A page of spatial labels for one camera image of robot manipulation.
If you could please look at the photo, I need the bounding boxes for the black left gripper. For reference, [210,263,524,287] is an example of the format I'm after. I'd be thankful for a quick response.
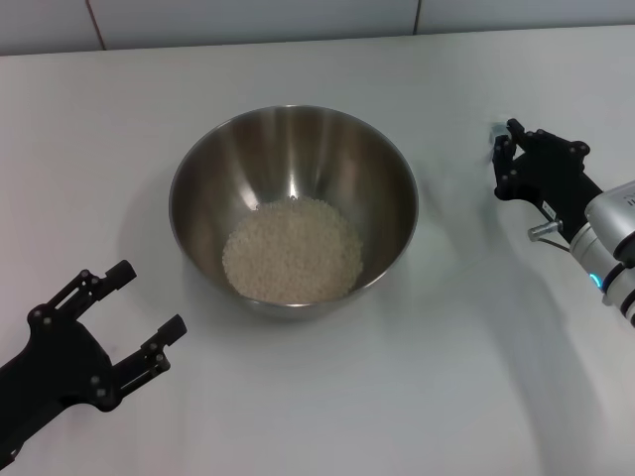
[0,260,189,447]

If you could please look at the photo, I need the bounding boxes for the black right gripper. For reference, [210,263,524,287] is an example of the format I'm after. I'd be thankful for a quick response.
[492,117,605,240]

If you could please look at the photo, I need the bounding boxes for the white rice grains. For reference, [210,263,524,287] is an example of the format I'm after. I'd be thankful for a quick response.
[221,196,364,304]

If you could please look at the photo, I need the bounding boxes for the stainless steel mixing bowl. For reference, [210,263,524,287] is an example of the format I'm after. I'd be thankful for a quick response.
[168,103,419,321]

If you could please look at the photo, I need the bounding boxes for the right gripper cable with plug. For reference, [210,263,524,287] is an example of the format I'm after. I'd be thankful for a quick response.
[527,220,572,252]

